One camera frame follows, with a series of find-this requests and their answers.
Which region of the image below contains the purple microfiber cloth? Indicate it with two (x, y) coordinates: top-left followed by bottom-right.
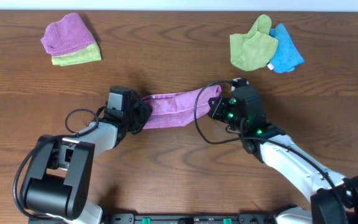
(142, 85), (222, 129)

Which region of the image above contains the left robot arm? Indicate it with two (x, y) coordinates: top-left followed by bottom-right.
(12, 86), (152, 224)

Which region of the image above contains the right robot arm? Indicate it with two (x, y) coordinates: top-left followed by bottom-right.
(209, 85), (358, 223)

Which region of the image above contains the crumpled green cloth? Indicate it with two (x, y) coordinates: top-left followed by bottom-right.
(229, 14), (278, 72)

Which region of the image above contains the blue cloth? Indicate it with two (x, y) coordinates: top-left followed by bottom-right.
(267, 23), (305, 73)

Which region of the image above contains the folded green cloth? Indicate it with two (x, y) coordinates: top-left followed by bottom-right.
(52, 42), (102, 67)

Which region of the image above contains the folded purple cloth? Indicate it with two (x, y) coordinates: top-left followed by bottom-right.
(40, 12), (95, 56)

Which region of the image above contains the right black cable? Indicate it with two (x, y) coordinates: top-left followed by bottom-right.
(193, 80), (347, 218)

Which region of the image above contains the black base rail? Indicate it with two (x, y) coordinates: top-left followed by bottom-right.
(101, 207), (319, 224)

